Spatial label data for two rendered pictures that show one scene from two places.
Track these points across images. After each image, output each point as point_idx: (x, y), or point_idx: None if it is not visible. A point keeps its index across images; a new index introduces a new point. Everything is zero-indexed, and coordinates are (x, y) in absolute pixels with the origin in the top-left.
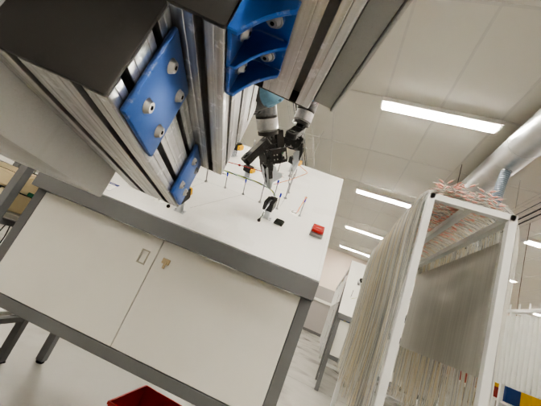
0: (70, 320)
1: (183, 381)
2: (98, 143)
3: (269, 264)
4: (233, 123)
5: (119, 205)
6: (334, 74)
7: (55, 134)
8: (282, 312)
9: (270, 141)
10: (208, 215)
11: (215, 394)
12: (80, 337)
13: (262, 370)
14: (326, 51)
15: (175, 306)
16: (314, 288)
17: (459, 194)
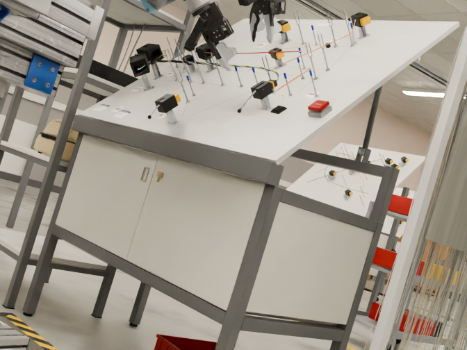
0: (101, 242)
1: (174, 282)
2: None
3: (230, 153)
4: (42, 35)
5: (123, 129)
6: (21, 3)
7: None
8: (249, 203)
9: (206, 19)
10: (199, 120)
11: (195, 291)
12: (108, 255)
13: (231, 264)
14: (1, 1)
15: (167, 215)
16: (267, 169)
17: None
